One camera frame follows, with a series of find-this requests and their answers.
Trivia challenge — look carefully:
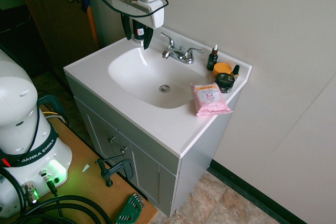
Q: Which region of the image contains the thick black base cable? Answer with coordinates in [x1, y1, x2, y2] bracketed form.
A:
[0, 166, 27, 218]

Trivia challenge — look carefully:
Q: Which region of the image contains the black sanitizer pump bottle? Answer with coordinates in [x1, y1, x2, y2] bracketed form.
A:
[132, 19, 145, 44]

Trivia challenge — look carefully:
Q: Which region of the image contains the thick black looped cable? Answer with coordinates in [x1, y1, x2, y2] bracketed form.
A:
[15, 194, 114, 224]

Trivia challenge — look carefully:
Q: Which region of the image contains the black baseboard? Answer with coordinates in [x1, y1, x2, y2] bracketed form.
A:
[209, 159, 308, 224]

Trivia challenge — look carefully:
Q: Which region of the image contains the small gold bottle black cap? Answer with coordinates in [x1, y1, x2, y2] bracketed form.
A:
[230, 64, 241, 81]

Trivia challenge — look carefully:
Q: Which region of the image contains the brown wooden door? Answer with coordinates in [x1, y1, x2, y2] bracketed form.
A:
[12, 0, 100, 70]

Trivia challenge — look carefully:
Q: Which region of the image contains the dark dropper bottle white cap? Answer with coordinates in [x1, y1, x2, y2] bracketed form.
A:
[206, 44, 219, 72]

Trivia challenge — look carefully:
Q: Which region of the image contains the black C-clamp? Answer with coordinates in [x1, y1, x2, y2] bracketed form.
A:
[94, 155, 135, 188]

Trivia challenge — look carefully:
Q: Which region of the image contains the yellow cable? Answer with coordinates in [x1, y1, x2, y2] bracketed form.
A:
[42, 111, 67, 124]

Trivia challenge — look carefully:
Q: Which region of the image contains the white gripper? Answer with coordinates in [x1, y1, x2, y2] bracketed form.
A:
[112, 0, 165, 50]

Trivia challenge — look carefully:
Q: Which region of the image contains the dark teal frame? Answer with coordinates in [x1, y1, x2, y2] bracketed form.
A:
[38, 93, 68, 125]

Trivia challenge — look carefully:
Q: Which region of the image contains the grey vanity cabinet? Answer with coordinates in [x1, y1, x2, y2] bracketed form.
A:
[65, 73, 240, 218]

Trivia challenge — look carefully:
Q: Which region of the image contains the green hex key set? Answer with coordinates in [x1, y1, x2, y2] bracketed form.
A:
[114, 193, 146, 224]

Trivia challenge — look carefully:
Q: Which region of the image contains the chrome two-handle faucet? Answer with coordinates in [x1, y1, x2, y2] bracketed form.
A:
[160, 32, 204, 65]

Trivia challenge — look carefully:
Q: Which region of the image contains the black cream jar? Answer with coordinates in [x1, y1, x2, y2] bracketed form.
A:
[214, 72, 235, 94]

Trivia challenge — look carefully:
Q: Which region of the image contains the pink wipes pack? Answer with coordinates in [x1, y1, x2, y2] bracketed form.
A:
[190, 82, 234, 118]

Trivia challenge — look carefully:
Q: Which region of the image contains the orange cream jar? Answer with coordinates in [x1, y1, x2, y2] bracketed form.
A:
[213, 62, 233, 78]

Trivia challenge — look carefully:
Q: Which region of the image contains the black cable with metal connector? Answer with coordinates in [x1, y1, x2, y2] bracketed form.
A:
[38, 170, 64, 218]

